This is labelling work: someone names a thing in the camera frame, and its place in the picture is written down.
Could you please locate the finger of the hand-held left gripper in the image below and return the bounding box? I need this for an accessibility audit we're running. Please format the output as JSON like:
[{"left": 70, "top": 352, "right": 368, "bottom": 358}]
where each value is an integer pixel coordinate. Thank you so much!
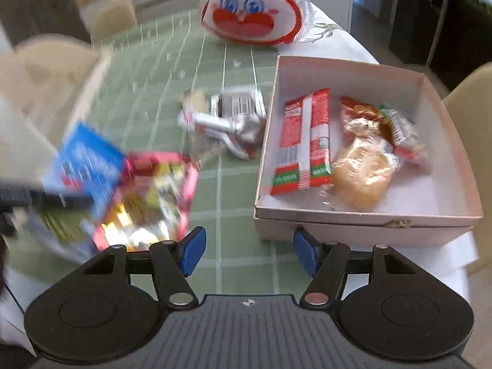
[{"left": 0, "top": 186, "right": 93, "bottom": 210}]

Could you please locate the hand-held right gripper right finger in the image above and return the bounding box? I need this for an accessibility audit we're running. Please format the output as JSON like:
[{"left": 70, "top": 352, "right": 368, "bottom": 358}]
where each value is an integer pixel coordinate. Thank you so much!
[{"left": 293, "top": 227, "right": 416, "bottom": 309}]

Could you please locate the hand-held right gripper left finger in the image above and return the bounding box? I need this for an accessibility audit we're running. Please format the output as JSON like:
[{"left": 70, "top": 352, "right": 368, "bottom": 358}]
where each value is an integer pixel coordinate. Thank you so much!
[{"left": 84, "top": 226, "right": 207, "bottom": 309}]

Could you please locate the blue seaweed snack packet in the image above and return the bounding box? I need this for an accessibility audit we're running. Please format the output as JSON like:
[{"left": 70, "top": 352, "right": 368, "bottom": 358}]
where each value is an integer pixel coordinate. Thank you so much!
[{"left": 29, "top": 122, "right": 127, "bottom": 258}]

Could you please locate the pink olive packet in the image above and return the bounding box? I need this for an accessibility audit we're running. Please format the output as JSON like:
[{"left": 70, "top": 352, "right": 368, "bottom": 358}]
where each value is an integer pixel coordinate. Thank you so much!
[{"left": 94, "top": 152, "right": 199, "bottom": 252}]

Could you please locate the golden bun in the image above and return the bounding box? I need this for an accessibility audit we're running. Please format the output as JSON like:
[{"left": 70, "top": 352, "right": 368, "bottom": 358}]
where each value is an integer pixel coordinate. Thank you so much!
[{"left": 331, "top": 137, "right": 401, "bottom": 210}]

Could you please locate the long red green packet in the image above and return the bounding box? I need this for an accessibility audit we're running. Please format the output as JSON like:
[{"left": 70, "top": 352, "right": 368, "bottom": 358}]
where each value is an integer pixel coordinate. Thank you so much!
[{"left": 270, "top": 88, "right": 333, "bottom": 196}]

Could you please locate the clear pastry packet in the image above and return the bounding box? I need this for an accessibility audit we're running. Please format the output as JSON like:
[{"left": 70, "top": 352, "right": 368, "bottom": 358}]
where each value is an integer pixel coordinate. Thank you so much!
[{"left": 177, "top": 89, "right": 259, "bottom": 159}]

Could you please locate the red meat snack packet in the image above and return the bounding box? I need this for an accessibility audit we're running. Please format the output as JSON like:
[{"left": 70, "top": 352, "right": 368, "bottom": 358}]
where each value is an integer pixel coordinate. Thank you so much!
[{"left": 340, "top": 96, "right": 393, "bottom": 144}]

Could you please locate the brown sausage packet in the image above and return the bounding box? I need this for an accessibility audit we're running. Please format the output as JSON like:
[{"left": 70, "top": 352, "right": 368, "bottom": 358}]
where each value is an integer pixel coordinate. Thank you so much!
[{"left": 208, "top": 85, "right": 267, "bottom": 119}]

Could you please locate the clear nut bar packet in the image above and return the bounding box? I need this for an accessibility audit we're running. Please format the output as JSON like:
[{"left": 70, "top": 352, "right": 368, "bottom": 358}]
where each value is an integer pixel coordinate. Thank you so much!
[{"left": 378, "top": 105, "right": 428, "bottom": 163}]

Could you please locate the pink cardboard box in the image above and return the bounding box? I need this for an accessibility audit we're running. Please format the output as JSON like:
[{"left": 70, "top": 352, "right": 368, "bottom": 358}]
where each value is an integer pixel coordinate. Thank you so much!
[{"left": 254, "top": 55, "right": 483, "bottom": 247}]

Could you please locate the white paper bag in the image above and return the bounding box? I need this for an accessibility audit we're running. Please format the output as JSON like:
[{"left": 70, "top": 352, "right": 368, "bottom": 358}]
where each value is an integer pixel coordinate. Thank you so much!
[{"left": 0, "top": 98, "right": 58, "bottom": 156}]

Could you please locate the beige scalloped paper bag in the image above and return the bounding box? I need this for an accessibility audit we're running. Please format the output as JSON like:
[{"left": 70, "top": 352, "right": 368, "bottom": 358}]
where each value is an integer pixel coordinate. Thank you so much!
[{"left": 0, "top": 48, "right": 114, "bottom": 162}]

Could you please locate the green checked tablecloth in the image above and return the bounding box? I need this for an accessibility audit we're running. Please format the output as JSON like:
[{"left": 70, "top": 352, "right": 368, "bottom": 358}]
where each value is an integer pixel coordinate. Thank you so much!
[{"left": 8, "top": 10, "right": 278, "bottom": 305}]

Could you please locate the rabbit face plastic bag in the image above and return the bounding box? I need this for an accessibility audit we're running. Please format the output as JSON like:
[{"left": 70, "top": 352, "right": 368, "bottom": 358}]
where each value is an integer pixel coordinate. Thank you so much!
[{"left": 197, "top": 0, "right": 309, "bottom": 46}]

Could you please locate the black cabinet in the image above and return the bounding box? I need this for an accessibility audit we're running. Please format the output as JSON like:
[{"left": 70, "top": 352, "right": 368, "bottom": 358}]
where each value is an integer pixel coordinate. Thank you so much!
[{"left": 388, "top": 0, "right": 492, "bottom": 97}]

